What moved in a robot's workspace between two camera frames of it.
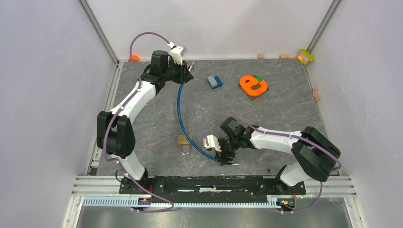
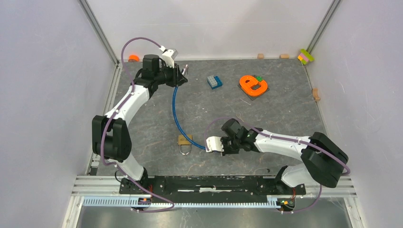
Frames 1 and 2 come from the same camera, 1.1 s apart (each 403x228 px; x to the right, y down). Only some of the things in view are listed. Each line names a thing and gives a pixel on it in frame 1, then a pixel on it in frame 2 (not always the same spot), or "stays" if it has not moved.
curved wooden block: [316, 95] stays
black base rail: [209, 186] stays
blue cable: [183, 136] to [176, 124]
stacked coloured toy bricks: [304, 57] stays
